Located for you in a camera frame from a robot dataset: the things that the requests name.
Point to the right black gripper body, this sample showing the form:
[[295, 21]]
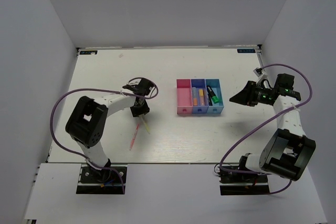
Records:
[[265, 95]]

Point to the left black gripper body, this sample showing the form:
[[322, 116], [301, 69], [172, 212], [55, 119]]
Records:
[[139, 109]]

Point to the yellow thin pen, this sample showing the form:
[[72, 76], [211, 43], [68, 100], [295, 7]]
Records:
[[145, 124]]

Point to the green black highlighter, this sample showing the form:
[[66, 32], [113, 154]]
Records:
[[214, 97]]

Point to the orange clear highlighter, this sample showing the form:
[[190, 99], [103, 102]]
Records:
[[194, 96]]

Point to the purple black highlighter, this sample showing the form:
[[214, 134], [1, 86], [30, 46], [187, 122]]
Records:
[[209, 100]]

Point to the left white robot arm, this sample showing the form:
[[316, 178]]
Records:
[[87, 121]]

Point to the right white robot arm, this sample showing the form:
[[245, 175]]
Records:
[[289, 150]]

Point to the pink thin pen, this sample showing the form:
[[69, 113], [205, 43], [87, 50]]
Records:
[[134, 136]]

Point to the light blue drawer box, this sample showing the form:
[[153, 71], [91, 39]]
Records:
[[215, 84]]

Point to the right corner label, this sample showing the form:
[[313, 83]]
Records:
[[246, 51]]

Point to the corner label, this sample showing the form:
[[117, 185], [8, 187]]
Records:
[[246, 51], [88, 52]]

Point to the pink drawer box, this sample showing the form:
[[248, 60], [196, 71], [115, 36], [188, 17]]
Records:
[[184, 96]]

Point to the left corner label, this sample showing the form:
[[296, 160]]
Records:
[[88, 52]]

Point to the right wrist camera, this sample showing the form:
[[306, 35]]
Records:
[[261, 74]]

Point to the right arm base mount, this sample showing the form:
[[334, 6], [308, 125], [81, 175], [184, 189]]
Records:
[[238, 184]]

